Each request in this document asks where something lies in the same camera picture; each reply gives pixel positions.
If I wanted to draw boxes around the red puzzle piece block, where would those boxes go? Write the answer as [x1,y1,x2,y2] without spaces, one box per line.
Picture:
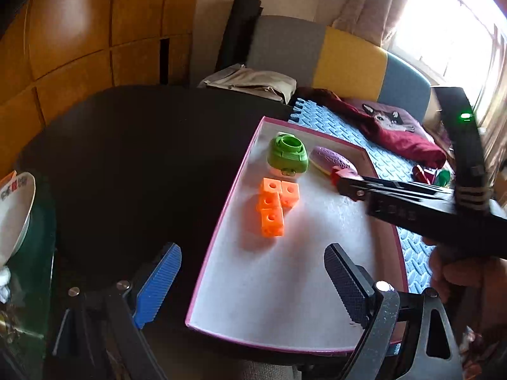
[330,166,363,186]

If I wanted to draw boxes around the green flanged plastic spool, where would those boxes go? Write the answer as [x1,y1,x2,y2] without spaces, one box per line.
[433,169,451,188]

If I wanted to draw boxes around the green and white toy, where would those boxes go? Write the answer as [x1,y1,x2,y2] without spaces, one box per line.
[266,132,309,179]

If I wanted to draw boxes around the orange linked cube blocks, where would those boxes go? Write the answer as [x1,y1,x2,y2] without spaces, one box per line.
[257,178,301,238]

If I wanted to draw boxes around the person's right hand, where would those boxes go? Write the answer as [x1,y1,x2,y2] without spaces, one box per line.
[423,237,506,304]

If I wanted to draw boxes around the blue foam puzzle mat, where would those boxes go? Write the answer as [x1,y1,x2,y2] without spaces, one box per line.
[288,97,456,357]

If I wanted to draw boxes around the dark red folded cloth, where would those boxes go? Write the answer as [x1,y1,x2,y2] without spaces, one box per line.
[297,87,446,169]

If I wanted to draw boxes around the pink rimmed white tray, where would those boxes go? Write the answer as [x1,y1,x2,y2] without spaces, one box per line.
[186,117,407,354]

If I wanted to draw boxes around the beige folded cloth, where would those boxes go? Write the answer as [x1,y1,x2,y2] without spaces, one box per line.
[198,64,297,105]

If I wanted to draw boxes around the grey yellow blue headboard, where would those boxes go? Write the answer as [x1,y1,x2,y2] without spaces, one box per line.
[246,16,431,122]

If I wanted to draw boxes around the white bowl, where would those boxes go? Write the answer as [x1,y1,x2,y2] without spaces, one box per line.
[0,172,36,267]

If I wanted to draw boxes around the pink window curtain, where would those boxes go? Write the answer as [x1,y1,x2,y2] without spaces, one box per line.
[332,0,407,47]

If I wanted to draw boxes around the black rolled mat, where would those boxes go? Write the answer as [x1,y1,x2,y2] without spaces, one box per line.
[215,0,263,71]

